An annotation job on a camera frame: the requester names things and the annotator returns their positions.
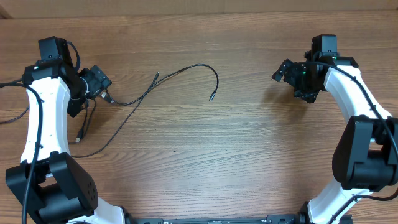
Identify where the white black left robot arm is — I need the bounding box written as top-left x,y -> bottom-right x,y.
6,37 -> 133,223

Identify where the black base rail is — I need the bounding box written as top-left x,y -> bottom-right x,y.
126,213 -> 310,224

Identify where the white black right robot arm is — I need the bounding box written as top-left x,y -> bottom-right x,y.
265,34 -> 397,223

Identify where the thick black USB-A cable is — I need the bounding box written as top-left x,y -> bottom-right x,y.
70,71 -> 160,159

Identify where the thin black USB-C cable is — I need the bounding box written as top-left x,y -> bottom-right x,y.
0,63 -> 220,125

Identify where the short black cable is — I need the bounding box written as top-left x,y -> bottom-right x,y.
67,91 -> 115,145

